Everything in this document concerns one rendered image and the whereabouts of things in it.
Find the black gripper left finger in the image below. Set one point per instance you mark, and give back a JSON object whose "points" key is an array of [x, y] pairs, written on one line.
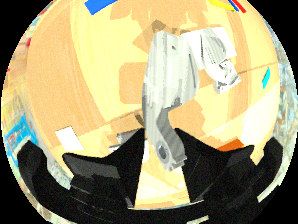
{"points": [[122, 168]]}

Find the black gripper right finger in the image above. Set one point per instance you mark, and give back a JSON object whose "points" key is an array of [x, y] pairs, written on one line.
{"points": [[206, 164]]}

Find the red flat bar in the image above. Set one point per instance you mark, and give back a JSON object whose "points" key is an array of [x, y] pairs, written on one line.
{"points": [[239, 5]]}

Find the yellow flat bar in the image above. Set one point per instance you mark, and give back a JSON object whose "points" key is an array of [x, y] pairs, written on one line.
{"points": [[221, 4]]}

